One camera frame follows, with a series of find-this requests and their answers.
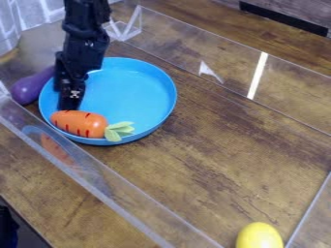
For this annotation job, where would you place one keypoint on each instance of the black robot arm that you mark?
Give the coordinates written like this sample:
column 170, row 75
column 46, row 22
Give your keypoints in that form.
column 86, row 15

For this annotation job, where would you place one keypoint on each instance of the blue plastic plate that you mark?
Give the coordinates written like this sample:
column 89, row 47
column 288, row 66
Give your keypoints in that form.
column 129, row 90

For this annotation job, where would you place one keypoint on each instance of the orange toy carrot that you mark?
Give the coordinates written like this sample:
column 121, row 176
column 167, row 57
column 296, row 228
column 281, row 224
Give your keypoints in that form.
column 91, row 125

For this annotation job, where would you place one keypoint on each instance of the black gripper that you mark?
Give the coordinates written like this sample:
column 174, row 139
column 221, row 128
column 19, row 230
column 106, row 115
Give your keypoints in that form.
column 82, row 56

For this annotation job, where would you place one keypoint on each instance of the white curtain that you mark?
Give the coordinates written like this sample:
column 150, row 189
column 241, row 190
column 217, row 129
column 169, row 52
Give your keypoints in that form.
column 22, row 15

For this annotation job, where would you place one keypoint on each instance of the yellow toy lemon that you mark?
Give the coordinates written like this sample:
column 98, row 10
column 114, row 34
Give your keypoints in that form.
column 260, row 235

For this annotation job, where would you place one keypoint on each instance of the purple toy eggplant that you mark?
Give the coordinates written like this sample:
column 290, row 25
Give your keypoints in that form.
column 27, row 87

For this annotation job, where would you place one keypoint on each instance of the clear acrylic enclosure wall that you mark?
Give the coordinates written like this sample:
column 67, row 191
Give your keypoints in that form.
column 241, row 156

